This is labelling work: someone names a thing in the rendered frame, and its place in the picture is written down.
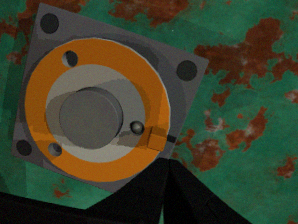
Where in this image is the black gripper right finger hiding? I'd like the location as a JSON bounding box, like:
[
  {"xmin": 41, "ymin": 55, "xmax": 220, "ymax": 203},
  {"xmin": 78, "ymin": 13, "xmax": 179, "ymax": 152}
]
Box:
[{"xmin": 162, "ymin": 159, "xmax": 251, "ymax": 224}]

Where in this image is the orange round plate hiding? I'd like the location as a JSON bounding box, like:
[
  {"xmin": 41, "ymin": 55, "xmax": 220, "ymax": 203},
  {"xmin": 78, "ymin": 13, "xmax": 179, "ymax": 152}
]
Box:
[{"xmin": 24, "ymin": 37, "xmax": 170, "ymax": 183}]

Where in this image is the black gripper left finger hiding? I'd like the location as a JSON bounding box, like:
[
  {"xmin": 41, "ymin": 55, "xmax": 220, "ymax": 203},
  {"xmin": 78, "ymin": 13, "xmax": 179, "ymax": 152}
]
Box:
[{"xmin": 0, "ymin": 157, "xmax": 169, "ymax": 224}]

